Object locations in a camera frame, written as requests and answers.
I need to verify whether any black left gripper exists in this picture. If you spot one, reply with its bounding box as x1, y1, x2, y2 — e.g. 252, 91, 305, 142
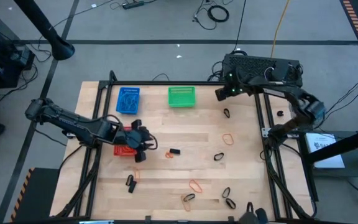
118, 119, 155, 164

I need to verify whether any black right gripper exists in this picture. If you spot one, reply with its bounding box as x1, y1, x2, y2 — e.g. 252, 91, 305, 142
215, 73, 254, 102

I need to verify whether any red plastic basket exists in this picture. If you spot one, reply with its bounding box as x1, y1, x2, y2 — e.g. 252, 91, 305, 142
113, 126, 138, 157

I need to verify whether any green plastic basket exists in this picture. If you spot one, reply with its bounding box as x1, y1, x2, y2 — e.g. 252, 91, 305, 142
167, 86, 197, 109

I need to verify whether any black computer case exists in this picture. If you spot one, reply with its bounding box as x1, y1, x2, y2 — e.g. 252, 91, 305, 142
221, 53, 304, 94

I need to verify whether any blue plastic basket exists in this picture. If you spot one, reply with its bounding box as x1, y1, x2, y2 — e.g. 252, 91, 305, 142
115, 86, 141, 115

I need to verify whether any black hazard-striped floor mat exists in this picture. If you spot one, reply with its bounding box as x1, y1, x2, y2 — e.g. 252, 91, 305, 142
9, 167, 61, 224

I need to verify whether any white printed paper sheet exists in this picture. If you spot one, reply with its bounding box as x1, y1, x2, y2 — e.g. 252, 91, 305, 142
305, 132, 346, 170

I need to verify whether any black power strip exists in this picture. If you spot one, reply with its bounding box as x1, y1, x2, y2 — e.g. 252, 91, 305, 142
122, 1, 145, 10

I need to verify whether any black round-base pole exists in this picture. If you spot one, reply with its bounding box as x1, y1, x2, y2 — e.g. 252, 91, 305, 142
12, 0, 76, 62

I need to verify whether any dark side table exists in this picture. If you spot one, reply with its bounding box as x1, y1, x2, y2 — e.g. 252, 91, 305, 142
296, 129, 358, 180

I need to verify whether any long black floor cable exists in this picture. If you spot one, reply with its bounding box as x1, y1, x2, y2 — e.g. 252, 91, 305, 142
232, 0, 247, 53

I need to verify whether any coiled black cable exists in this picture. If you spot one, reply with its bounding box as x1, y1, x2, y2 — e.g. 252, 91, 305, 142
206, 4, 231, 24

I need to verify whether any yellow cable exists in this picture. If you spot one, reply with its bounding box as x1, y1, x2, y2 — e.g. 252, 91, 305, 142
270, 0, 291, 59

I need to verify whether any thin black floor cable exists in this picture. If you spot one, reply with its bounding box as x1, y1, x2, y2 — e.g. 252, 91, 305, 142
326, 80, 358, 115
324, 72, 358, 113

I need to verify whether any black diagonal frame beam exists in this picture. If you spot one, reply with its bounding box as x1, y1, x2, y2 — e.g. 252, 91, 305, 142
305, 123, 358, 165

